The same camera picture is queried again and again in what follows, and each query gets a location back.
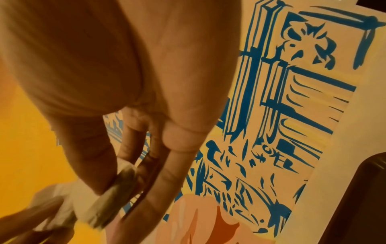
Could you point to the person's right hand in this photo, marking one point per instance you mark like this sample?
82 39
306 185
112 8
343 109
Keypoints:
120 62

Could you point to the person's left hand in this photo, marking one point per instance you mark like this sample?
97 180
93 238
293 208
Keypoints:
30 224

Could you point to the single white tea bag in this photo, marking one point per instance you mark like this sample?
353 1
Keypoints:
66 200

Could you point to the bunch of tea bags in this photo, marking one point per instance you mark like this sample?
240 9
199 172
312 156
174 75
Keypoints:
111 200

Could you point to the dark brown tray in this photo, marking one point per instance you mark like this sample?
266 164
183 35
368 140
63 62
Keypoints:
359 205

